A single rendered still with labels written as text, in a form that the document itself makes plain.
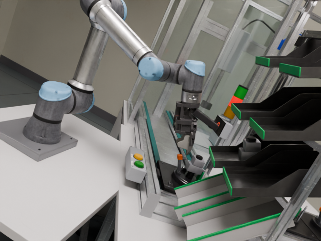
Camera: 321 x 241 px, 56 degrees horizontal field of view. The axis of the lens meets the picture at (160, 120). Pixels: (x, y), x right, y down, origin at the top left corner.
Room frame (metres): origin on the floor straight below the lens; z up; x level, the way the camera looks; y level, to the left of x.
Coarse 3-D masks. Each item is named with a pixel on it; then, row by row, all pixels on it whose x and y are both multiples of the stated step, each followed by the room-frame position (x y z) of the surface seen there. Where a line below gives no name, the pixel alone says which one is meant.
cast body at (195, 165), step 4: (196, 156) 1.17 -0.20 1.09; (200, 156) 1.18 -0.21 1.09; (188, 160) 1.19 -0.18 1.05; (192, 160) 1.18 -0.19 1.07; (196, 160) 1.15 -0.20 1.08; (200, 160) 1.16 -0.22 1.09; (188, 164) 1.16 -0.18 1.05; (192, 164) 1.16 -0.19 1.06; (196, 164) 1.16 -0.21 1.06; (200, 164) 1.16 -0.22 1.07; (188, 168) 1.15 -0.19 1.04; (192, 168) 1.15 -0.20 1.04; (196, 168) 1.16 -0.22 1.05; (200, 168) 1.16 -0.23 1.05; (192, 172) 1.16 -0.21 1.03; (196, 172) 1.16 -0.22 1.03; (200, 172) 1.16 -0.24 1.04
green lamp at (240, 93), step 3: (237, 87) 1.39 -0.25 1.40; (240, 87) 1.37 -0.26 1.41; (237, 90) 1.38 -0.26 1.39; (240, 90) 1.37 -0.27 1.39; (243, 90) 1.37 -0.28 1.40; (246, 90) 1.37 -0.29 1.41; (234, 93) 1.39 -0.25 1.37; (237, 93) 1.37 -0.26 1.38; (240, 93) 1.37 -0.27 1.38; (243, 93) 1.37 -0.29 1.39; (237, 96) 1.37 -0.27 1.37; (240, 96) 1.37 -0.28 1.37; (243, 96) 1.37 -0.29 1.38
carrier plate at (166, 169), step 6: (162, 162) 1.26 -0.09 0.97; (162, 168) 1.20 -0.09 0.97; (168, 168) 1.22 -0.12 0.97; (174, 168) 1.25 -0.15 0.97; (162, 174) 1.14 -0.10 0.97; (168, 174) 1.17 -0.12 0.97; (162, 180) 1.09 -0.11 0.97; (168, 180) 1.11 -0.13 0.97; (162, 186) 1.06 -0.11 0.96; (168, 186) 1.05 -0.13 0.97; (174, 186) 1.08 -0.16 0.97; (174, 192) 1.04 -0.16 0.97
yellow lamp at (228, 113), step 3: (228, 105) 1.39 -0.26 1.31; (228, 108) 1.38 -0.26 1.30; (225, 111) 1.38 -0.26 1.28; (228, 111) 1.37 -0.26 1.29; (231, 111) 1.37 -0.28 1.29; (225, 114) 1.37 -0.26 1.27; (228, 114) 1.37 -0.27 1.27; (231, 114) 1.37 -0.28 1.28; (234, 114) 1.37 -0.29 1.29; (228, 117) 1.37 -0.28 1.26; (231, 117) 1.37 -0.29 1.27
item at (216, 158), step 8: (256, 136) 0.97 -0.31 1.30; (240, 144) 0.97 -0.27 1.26; (264, 144) 0.97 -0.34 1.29; (272, 144) 0.85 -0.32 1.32; (280, 144) 0.85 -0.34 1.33; (288, 144) 0.85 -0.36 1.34; (296, 144) 0.85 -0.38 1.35; (304, 144) 0.85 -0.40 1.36; (216, 152) 0.96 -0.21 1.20; (224, 152) 0.96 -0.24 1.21; (232, 152) 0.97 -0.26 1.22; (264, 152) 0.84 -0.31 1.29; (272, 152) 0.85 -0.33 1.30; (216, 160) 0.84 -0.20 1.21; (224, 160) 0.84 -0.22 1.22; (232, 160) 0.84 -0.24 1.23; (240, 160) 0.84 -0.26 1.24; (248, 160) 0.84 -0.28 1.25; (256, 160) 0.84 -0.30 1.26; (264, 160) 0.85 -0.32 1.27
